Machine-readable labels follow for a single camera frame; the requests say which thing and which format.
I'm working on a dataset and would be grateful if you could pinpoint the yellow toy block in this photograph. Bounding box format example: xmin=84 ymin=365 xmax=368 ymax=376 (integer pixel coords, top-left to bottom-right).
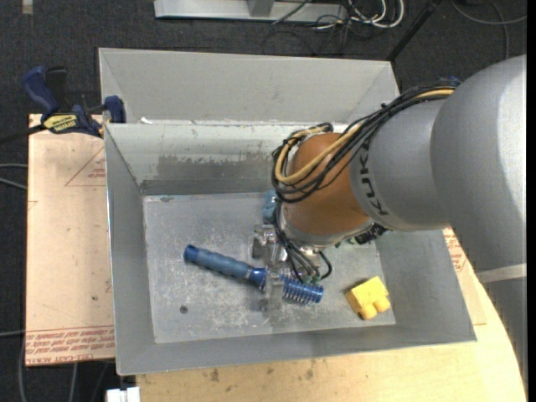
xmin=344 ymin=276 xmax=392 ymax=321

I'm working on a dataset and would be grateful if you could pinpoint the pale blue small object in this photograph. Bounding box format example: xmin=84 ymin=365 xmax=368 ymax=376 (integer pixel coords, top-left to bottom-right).
xmin=261 ymin=190 xmax=281 ymax=226

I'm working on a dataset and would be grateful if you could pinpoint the grey metal bin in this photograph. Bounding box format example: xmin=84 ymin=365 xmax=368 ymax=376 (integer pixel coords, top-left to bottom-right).
xmin=98 ymin=47 xmax=477 ymax=377

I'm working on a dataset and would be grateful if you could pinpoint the blue brush with handle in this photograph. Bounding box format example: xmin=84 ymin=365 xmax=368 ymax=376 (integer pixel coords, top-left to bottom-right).
xmin=183 ymin=244 xmax=325 ymax=306

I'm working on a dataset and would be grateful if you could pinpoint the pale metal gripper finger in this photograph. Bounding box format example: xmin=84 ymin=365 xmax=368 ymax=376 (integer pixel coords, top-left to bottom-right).
xmin=258 ymin=285 xmax=286 ymax=314
xmin=266 ymin=265 xmax=292 ymax=283

